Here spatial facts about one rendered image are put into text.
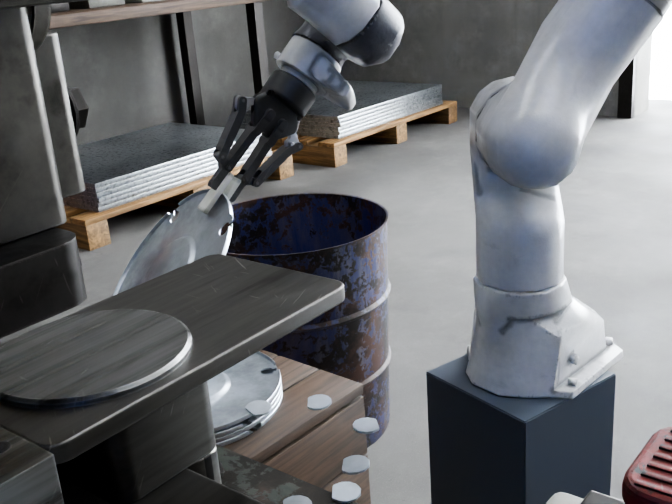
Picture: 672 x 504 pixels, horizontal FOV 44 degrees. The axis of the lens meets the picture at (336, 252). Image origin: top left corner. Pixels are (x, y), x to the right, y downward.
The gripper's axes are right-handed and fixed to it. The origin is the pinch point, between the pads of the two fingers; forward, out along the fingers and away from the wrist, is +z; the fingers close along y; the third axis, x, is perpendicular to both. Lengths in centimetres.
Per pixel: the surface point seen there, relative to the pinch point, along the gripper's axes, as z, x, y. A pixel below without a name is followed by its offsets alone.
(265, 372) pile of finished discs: 19.1, -1.2, -24.8
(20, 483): 21, 76, 32
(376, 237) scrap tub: -13, -23, -43
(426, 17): -191, -349, -198
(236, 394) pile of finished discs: 23.6, 4.3, -19.2
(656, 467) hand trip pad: 4, 90, 12
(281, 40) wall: -127, -393, -143
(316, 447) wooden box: 23.4, 12.7, -31.2
